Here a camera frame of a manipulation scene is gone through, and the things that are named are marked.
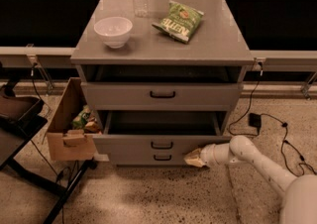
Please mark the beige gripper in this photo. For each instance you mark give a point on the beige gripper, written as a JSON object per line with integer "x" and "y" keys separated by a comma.
{"x": 209, "y": 156}

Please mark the grey drawer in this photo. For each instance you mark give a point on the grey drawer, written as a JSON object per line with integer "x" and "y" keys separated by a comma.
{"x": 147, "y": 159}
{"x": 159, "y": 131}
{"x": 161, "y": 96}

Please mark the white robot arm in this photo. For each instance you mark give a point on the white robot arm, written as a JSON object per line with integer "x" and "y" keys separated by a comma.
{"x": 298, "y": 193}

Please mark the grey bottom drawer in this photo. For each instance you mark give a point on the grey bottom drawer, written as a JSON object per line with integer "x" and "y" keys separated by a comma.
{"x": 147, "y": 159}

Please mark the grey drawer cabinet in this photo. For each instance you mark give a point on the grey drawer cabinet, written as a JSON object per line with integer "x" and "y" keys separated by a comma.
{"x": 217, "y": 53}

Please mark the grey top drawer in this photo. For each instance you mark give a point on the grey top drawer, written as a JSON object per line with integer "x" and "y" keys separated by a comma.
{"x": 161, "y": 96}

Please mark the black power adapter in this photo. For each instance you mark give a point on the black power adapter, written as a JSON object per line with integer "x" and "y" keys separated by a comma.
{"x": 255, "y": 120}

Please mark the green snack bag in box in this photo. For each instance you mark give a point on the green snack bag in box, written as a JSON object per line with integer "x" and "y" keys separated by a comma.
{"x": 81, "y": 119}

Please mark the cardboard box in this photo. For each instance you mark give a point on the cardboard box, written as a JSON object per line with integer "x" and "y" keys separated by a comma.
{"x": 65, "y": 142}

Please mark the green chip bag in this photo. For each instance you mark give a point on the green chip bag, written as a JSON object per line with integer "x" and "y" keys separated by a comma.
{"x": 181, "y": 22}

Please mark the white ceramic bowl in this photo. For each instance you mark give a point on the white ceramic bowl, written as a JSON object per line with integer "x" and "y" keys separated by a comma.
{"x": 114, "y": 32}

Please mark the black table stand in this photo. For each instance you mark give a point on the black table stand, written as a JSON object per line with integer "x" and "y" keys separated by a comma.
{"x": 12, "y": 144}

